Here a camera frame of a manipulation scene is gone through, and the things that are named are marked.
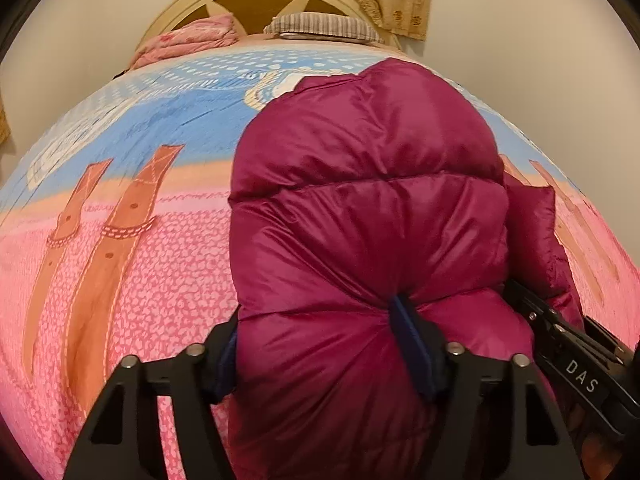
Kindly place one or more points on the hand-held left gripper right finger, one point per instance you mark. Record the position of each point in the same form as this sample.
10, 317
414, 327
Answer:
410, 340

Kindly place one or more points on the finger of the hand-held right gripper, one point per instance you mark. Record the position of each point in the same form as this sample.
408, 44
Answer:
532, 310

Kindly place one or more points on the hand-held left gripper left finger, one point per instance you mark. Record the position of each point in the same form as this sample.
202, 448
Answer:
225, 360

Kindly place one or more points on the magenta puffer jacket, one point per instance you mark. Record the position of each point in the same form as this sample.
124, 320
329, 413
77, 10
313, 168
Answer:
360, 200

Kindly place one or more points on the pink and blue printed blanket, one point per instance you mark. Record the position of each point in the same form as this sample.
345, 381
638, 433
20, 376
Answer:
165, 285

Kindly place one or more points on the pink folded quilt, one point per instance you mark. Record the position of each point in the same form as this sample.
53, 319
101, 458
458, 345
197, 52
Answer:
185, 40

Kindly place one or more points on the striped pillow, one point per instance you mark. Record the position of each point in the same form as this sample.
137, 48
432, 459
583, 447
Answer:
320, 25

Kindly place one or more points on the cream wooden headboard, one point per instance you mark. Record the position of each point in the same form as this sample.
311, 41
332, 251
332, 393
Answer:
250, 10

